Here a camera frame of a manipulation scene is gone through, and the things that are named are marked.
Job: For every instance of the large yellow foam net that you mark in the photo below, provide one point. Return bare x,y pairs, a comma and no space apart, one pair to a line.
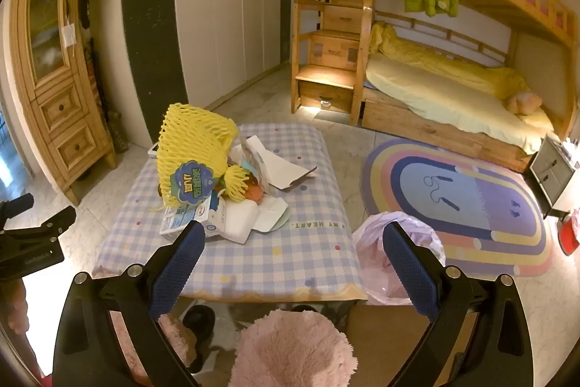
190,142

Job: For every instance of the person's left hand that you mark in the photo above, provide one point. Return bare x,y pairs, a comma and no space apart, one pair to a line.
12,305

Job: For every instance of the black slipper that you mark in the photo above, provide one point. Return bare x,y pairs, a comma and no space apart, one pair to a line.
201,316

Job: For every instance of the checkered tablecloth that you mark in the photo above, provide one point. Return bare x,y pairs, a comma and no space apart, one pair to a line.
281,260

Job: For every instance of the white and blue carton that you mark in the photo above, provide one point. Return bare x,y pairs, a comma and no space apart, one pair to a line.
185,219

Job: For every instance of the rainbow oval rug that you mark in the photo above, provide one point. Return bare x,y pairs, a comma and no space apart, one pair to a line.
462,196

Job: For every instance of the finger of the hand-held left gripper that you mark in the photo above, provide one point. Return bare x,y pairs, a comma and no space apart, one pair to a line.
16,208
50,226

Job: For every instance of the plush toy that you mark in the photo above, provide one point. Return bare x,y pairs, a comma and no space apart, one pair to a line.
523,102

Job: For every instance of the red bucket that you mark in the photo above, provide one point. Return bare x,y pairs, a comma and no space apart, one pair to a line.
572,237

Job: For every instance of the white paper envelope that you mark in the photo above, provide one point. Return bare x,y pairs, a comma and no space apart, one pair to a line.
285,169

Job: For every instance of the small grey nightstand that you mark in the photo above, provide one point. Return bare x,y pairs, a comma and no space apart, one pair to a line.
550,171

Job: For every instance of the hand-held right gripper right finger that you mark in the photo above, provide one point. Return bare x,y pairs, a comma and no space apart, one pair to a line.
410,264

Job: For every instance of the pink plastic bag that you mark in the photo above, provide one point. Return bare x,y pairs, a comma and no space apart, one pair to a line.
371,260

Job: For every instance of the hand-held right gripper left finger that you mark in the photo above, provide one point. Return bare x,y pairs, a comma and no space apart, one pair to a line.
181,264

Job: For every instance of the leopard print object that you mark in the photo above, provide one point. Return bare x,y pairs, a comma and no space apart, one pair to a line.
118,133

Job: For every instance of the white wardrobe with round holes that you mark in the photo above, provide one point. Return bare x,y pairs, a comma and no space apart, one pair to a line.
217,29

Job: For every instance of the pink fluffy slipper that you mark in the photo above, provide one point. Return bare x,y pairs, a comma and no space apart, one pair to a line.
179,339

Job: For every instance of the yellow duvet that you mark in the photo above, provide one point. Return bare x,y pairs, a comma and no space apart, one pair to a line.
453,65

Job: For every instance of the paper note on cabinet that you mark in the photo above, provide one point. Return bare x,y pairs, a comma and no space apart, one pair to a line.
68,34

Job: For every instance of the black wardrobe panel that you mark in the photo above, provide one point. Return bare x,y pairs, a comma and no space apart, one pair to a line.
149,29

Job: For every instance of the tall wooden cabinet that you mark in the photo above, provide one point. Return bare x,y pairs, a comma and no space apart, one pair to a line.
59,106

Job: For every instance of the wooden staircase with drawers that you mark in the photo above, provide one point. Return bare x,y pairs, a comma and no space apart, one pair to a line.
335,51

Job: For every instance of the small yellow foam net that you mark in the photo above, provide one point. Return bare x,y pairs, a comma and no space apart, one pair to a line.
235,183

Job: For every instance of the wooden bunk bed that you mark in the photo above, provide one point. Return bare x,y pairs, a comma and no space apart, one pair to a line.
408,122

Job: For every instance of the pale yellow bed sheet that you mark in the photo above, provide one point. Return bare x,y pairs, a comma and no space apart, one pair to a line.
430,97

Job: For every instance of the pink fluffy clothing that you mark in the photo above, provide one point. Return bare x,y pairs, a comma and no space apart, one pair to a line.
290,350

